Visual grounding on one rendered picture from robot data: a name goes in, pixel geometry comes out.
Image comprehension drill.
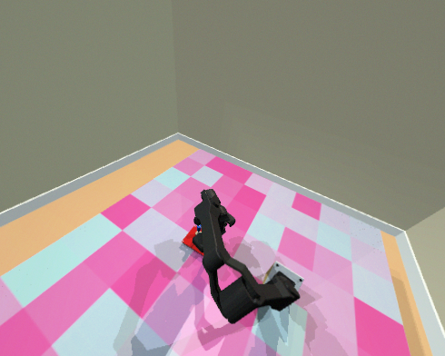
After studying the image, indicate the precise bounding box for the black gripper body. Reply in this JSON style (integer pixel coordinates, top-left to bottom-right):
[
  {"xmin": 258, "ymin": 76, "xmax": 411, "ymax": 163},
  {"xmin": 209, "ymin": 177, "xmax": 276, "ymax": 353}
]
[{"xmin": 193, "ymin": 212, "xmax": 236, "ymax": 252}]

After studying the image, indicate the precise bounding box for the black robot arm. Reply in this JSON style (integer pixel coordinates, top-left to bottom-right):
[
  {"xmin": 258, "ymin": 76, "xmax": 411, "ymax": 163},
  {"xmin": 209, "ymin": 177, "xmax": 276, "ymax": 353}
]
[{"xmin": 193, "ymin": 189, "xmax": 301, "ymax": 324}]

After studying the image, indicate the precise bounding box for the red circuit board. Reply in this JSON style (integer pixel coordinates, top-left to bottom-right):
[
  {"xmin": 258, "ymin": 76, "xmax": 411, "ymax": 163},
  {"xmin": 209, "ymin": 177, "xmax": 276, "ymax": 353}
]
[{"xmin": 182, "ymin": 225, "xmax": 203, "ymax": 255}]

